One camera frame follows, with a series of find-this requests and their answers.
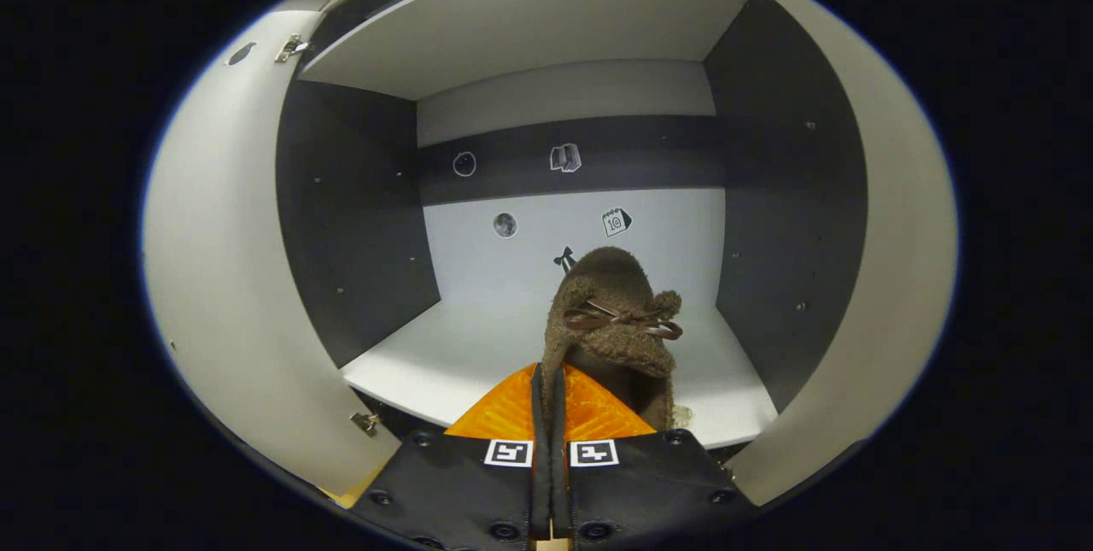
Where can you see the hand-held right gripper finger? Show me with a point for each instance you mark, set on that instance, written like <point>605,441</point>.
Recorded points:
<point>559,466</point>
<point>540,466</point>

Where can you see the brown fuzzy shoe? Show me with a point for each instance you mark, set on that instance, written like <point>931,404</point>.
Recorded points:
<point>610,286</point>

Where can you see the grey cabinet door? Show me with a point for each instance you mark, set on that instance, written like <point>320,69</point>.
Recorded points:
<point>222,235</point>
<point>897,235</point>

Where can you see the grey shoe cabinet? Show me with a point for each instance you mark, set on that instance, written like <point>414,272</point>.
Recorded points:
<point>529,30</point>

